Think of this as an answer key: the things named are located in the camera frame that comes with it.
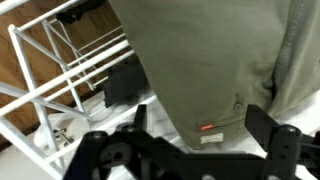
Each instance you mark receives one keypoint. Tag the white toilet paper roll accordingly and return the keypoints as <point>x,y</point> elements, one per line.
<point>66,128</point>

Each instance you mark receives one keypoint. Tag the chrome toilet paper holder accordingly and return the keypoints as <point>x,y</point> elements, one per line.
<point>60,133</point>

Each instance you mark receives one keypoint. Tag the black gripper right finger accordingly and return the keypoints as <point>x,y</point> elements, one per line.
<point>286,146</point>

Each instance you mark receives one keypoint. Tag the white clothes drying rack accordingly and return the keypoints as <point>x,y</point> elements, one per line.
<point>73,74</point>

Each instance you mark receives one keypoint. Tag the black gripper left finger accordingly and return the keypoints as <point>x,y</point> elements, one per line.
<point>130,146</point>

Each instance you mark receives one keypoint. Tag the olive green trousers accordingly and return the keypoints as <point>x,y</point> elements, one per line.
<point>207,60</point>

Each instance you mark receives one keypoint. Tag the black garment on rack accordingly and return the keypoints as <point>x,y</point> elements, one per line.
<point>124,81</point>

